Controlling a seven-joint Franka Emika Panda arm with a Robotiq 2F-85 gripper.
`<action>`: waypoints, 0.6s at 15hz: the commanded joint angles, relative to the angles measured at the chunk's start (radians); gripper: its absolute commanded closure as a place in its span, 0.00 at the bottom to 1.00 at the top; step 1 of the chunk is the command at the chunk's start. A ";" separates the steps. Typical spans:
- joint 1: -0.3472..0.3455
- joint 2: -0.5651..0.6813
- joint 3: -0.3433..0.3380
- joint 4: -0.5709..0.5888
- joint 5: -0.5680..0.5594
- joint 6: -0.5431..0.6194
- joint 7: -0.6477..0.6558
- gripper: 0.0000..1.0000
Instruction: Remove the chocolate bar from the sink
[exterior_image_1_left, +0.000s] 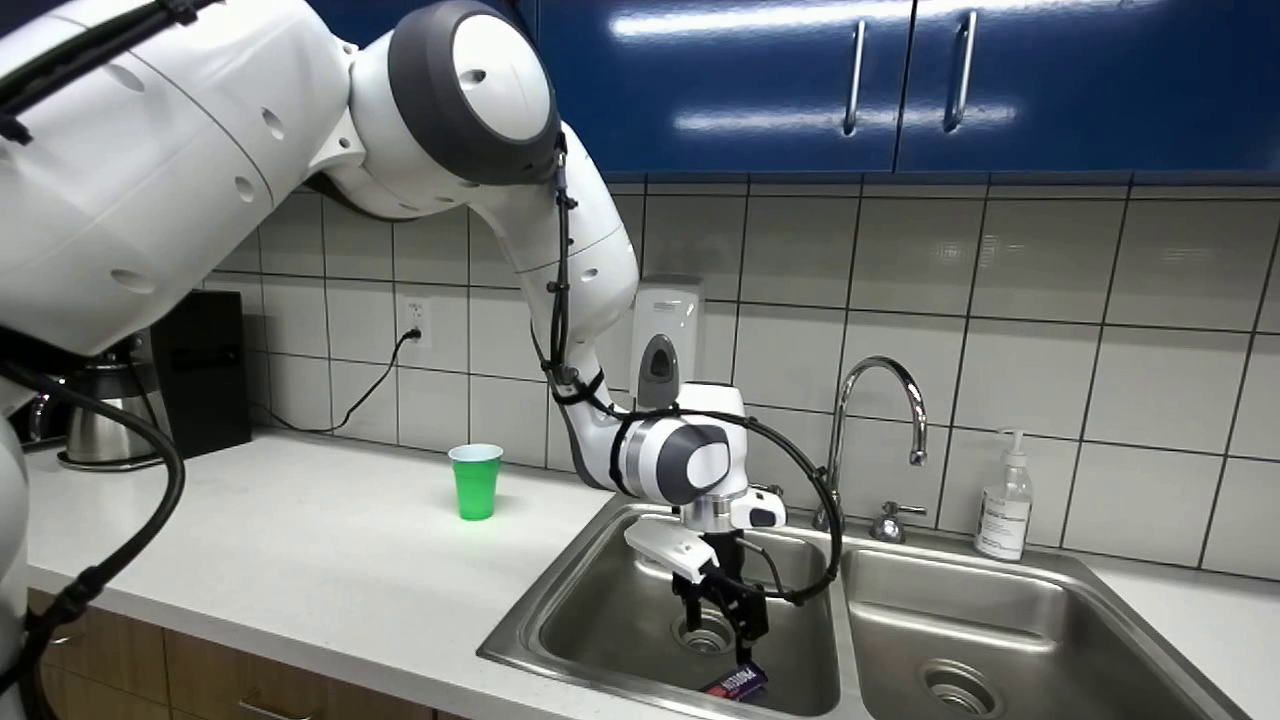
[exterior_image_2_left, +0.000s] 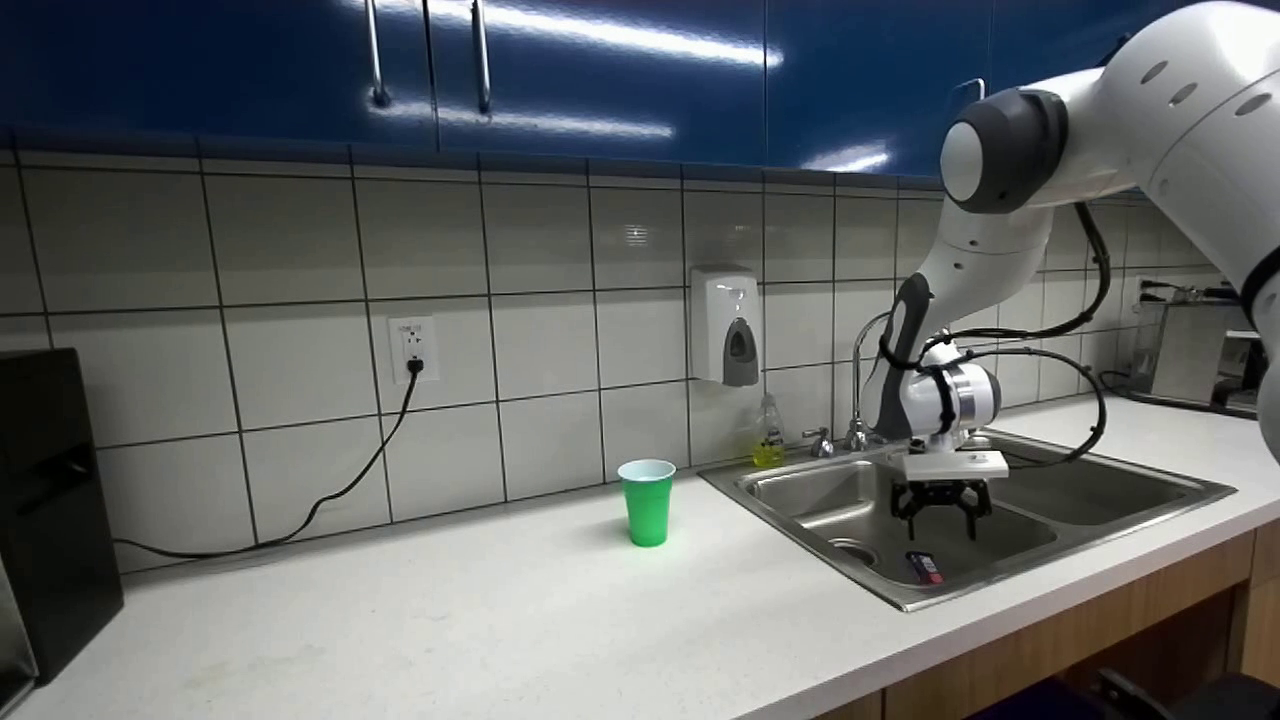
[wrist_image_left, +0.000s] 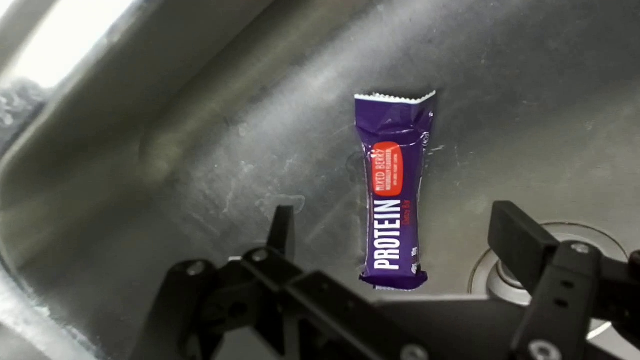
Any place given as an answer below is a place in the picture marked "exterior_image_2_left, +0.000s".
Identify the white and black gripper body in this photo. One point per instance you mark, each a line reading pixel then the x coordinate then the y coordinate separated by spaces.
pixel 951 400

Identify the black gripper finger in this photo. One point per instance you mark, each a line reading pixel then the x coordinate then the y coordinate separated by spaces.
pixel 973 501
pixel 904 501

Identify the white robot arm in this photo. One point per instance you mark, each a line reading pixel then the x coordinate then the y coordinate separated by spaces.
pixel 1186 114

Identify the stainless steel double sink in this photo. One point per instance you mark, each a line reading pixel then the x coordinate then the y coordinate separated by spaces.
pixel 1044 510

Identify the chrome faucet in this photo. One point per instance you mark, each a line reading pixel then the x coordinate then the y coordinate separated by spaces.
pixel 859 435

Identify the yellow dish soap bottle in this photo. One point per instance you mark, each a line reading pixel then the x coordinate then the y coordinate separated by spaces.
pixel 764 449

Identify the green plastic cup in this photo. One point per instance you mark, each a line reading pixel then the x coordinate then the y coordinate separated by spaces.
pixel 644 497

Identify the silver coffee machine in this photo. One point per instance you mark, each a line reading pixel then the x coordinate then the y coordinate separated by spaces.
pixel 1197 345

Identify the blue upper cabinets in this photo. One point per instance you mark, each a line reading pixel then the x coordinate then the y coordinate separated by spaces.
pixel 730 84

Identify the black appliance on counter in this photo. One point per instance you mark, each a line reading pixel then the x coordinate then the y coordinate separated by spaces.
pixel 53 521

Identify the white wall soap dispenser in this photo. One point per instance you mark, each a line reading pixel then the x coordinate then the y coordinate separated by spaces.
pixel 727 328

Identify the white wall outlet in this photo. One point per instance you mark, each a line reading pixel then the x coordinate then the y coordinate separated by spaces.
pixel 414 345

